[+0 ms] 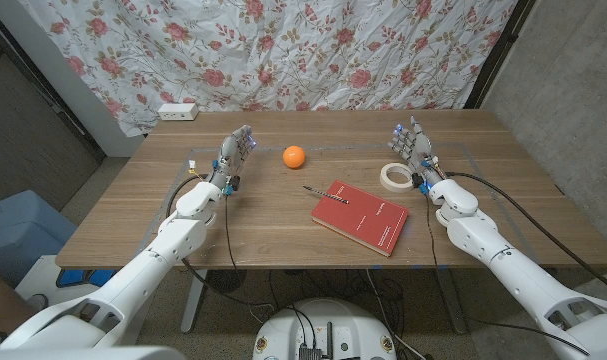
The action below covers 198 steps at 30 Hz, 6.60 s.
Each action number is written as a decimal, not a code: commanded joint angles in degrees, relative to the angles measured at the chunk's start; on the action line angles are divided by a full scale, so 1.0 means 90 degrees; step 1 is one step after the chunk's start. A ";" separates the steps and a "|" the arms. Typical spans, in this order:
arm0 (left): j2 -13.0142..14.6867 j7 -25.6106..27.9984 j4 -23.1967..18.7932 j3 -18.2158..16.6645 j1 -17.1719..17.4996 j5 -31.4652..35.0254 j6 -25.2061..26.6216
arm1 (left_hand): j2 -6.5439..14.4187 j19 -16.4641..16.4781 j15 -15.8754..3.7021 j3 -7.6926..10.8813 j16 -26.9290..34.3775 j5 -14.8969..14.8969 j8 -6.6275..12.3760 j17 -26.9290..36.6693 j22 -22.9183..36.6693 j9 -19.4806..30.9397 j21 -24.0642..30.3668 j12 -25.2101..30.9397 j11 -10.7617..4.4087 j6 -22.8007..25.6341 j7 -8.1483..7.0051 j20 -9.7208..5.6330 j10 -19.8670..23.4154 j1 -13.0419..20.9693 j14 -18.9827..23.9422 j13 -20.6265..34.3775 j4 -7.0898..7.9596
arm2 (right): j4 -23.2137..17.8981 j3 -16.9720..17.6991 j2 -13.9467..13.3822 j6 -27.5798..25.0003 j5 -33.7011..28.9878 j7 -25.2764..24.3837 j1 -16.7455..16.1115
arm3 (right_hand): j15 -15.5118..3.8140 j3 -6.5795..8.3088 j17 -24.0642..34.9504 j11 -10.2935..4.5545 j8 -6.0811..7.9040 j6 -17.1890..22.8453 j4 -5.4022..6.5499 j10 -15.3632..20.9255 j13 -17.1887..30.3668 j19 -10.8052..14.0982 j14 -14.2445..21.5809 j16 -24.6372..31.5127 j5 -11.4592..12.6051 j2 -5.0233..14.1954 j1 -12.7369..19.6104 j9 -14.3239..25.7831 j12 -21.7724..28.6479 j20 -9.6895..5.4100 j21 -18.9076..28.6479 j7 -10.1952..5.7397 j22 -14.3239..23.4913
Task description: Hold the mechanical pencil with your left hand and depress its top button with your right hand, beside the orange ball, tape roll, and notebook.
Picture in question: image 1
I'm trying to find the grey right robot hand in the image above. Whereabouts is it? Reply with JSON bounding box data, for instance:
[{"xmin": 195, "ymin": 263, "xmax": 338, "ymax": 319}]
[{"xmin": 387, "ymin": 115, "xmax": 447, "ymax": 187}]

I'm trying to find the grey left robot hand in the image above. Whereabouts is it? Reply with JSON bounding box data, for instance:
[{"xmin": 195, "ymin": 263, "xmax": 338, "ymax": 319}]
[{"xmin": 210, "ymin": 124, "xmax": 258, "ymax": 187}]

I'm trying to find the dark mechanical pencil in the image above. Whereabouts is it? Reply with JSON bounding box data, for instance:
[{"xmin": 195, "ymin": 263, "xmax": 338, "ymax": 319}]
[{"xmin": 302, "ymin": 185, "xmax": 350, "ymax": 205}]

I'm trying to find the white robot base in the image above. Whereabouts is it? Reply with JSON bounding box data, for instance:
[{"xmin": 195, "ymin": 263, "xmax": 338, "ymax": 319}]
[{"xmin": 252, "ymin": 298, "xmax": 398, "ymax": 360}]

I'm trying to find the cream masking tape roll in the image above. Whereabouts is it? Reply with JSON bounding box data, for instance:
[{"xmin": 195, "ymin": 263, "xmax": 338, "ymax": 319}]
[{"xmin": 379, "ymin": 162, "xmax": 417, "ymax": 194}]

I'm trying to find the orange ball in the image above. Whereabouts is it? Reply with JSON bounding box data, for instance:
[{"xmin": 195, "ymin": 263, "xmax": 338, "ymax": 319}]
[{"xmin": 282, "ymin": 145, "xmax": 307, "ymax": 170}]

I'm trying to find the red notebook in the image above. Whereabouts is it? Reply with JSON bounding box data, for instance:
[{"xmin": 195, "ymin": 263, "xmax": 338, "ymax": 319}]
[{"xmin": 310, "ymin": 180, "xmax": 410, "ymax": 258}]

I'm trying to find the white power strip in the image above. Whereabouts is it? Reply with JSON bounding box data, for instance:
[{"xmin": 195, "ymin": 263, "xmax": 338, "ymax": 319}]
[{"xmin": 157, "ymin": 102, "xmax": 200, "ymax": 122}]

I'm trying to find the floral backdrop cloth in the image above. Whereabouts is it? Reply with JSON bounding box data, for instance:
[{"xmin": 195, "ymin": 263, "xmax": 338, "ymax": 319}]
[{"xmin": 17, "ymin": 0, "xmax": 519, "ymax": 139}]

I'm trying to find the black round floor object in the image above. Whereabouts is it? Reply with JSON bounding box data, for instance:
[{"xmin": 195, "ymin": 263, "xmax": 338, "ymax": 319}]
[{"xmin": 205, "ymin": 269, "xmax": 248, "ymax": 295}]

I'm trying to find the white table leg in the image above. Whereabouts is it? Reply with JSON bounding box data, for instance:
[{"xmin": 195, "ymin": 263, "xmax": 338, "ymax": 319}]
[
  {"xmin": 180, "ymin": 269, "xmax": 209, "ymax": 335},
  {"xmin": 435, "ymin": 269, "xmax": 469, "ymax": 335}
]

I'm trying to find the blue plastic object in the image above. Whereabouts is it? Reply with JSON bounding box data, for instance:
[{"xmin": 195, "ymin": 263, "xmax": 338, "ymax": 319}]
[{"xmin": 56, "ymin": 268, "xmax": 118, "ymax": 290}]

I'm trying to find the blue plastic bin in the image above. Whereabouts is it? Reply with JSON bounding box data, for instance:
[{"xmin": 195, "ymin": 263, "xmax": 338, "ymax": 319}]
[{"xmin": 0, "ymin": 189, "xmax": 78, "ymax": 289}]

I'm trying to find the grey white sneaker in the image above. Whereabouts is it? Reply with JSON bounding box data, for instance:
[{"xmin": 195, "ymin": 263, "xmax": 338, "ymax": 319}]
[{"xmin": 25, "ymin": 293, "xmax": 49, "ymax": 312}]

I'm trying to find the white robot chest panel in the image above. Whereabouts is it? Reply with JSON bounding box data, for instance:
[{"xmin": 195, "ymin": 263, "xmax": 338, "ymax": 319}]
[{"xmin": 0, "ymin": 345, "xmax": 187, "ymax": 360}]

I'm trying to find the person's bare leg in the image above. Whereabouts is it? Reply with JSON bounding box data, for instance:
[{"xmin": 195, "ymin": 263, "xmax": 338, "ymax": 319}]
[{"xmin": 0, "ymin": 249, "xmax": 34, "ymax": 335}]

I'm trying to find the thin black left wrist cable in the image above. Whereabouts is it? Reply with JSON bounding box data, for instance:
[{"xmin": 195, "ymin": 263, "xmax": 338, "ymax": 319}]
[{"xmin": 224, "ymin": 192, "xmax": 245, "ymax": 274}]

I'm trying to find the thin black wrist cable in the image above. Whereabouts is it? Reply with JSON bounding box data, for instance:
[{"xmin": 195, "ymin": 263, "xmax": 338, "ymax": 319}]
[
  {"xmin": 224, "ymin": 192, "xmax": 245, "ymax": 274},
  {"xmin": 424, "ymin": 193, "xmax": 592, "ymax": 357}
]

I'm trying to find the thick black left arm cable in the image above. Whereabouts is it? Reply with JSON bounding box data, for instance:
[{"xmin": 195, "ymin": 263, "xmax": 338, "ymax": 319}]
[{"xmin": 165, "ymin": 173, "xmax": 277, "ymax": 309}]

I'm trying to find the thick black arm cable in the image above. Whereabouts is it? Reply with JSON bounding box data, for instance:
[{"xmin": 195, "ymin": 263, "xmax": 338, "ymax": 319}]
[
  {"xmin": 445, "ymin": 171, "xmax": 607, "ymax": 299},
  {"xmin": 165, "ymin": 173, "xmax": 277, "ymax": 309}
]

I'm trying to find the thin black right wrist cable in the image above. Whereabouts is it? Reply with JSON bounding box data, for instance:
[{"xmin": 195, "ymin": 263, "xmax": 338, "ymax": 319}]
[{"xmin": 424, "ymin": 193, "xmax": 592, "ymax": 357}]

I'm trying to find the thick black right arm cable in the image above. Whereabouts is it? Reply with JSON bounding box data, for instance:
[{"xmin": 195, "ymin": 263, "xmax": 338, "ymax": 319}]
[{"xmin": 445, "ymin": 171, "xmax": 607, "ymax": 299}]

